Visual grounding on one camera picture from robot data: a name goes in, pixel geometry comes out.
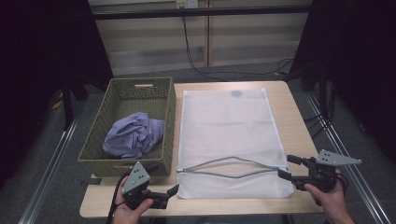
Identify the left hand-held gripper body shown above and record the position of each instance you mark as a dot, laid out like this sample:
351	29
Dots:
136	179

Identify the black horizontal bar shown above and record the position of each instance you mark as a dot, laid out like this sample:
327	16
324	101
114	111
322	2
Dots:
202	13

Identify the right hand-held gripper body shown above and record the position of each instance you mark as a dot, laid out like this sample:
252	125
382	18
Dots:
322	177

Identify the person's left hand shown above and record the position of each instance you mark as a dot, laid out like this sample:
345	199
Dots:
124	213

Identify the black stand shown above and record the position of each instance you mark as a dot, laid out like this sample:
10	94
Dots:
67	105

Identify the white mesh laundry bag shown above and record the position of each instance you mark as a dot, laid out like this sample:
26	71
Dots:
230	124

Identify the metal floor rail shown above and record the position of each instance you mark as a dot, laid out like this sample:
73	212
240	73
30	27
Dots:
46	174
348	155

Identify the person's right hand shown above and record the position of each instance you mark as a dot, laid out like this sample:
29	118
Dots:
331	202

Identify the dark curtain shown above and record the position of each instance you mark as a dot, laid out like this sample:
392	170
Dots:
358	62
37	62

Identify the green woven basket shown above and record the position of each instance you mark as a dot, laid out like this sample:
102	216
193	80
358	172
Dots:
137	102

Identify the white wall socket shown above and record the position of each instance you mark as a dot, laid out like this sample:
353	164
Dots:
186	3

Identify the purple shirt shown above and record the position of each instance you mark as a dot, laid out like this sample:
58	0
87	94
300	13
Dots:
134	137

